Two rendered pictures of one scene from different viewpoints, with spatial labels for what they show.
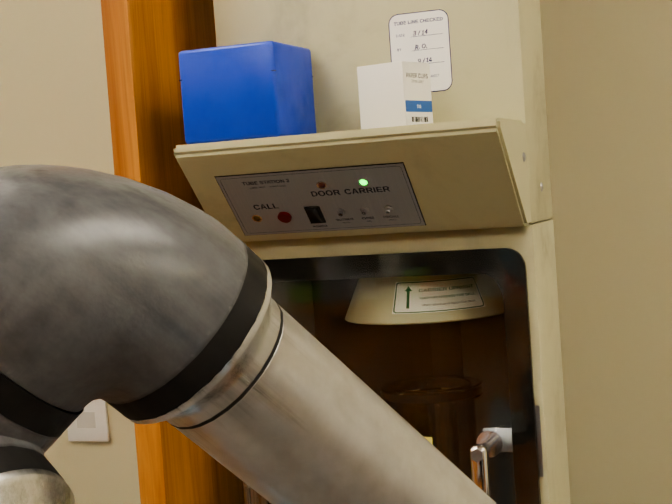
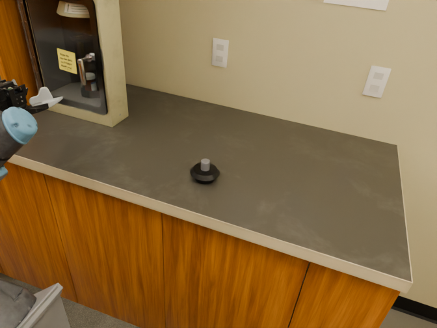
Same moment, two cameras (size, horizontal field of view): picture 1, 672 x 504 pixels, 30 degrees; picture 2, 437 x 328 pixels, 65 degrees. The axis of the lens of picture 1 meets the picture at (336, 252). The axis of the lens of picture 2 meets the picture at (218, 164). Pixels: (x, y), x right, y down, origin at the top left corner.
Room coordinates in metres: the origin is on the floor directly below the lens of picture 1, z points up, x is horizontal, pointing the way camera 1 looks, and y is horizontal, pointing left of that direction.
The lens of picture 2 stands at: (0.05, -0.56, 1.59)
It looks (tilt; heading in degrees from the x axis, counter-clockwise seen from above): 34 degrees down; 358
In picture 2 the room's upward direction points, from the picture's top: 5 degrees clockwise
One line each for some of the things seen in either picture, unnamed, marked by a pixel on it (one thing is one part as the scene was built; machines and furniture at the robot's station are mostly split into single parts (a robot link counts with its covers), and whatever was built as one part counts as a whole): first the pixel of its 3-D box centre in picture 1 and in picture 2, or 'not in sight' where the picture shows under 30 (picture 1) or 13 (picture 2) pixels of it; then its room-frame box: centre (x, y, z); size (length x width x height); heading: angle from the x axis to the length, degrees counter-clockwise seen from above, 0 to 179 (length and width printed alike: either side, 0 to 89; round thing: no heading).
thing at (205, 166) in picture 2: not in sight; (205, 169); (0.92, -0.55, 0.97); 0.09 x 0.09 x 0.07
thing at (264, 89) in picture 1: (249, 95); not in sight; (1.24, 0.07, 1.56); 0.10 x 0.10 x 0.09; 70
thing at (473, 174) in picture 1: (352, 185); not in sight; (1.20, -0.02, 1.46); 0.32 x 0.11 x 0.10; 70
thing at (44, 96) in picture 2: not in sight; (45, 96); (0.95, -0.09, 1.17); 0.09 x 0.03 x 0.06; 129
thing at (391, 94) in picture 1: (395, 96); not in sight; (1.19, -0.07, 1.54); 0.05 x 0.05 x 0.06; 55
